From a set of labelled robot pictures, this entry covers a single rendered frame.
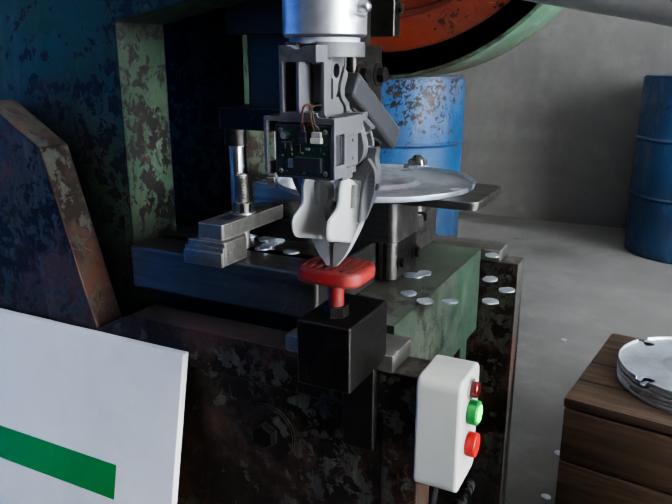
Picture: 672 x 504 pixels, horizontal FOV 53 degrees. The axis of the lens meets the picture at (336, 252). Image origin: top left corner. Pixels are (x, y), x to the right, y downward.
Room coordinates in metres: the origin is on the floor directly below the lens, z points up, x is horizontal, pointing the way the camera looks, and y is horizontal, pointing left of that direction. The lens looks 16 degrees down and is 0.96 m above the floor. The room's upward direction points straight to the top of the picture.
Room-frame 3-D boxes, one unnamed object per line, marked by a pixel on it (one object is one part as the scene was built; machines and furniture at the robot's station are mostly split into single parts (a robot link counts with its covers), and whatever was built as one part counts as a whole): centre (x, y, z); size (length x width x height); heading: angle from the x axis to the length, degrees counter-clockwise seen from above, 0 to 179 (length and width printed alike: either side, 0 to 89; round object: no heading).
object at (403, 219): (0.97, -0.10, 0.72); 0.25 x 0.14 x 0.14; 63
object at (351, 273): (0.65, 0.00, 0.72); 0.07 x 0.06 x 0.08; 63
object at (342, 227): (0.62, 0.00, 0.81); 0.06 x 0.03 x 0.09; 153
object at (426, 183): (0.99, -0.06, 0.78); 0.29 x 0.29 x 0.01
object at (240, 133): (1.05, 0.06, 0.86); 0.20 x 0.16 x 0.05; 153
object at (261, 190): (1.05, 0.05, 0.76); 0.15 x 0.09 x 0.05; 153
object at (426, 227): (1.05, 0.05, 0.68); 0.45 x 0.30 x 0.06; 153
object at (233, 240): (0.90, 0.13, 0.76); 0.17 x 0.06 x 0.10; 153
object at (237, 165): (1.01, 0.15, 0.81); 0.02 x 0.02 x 0.14
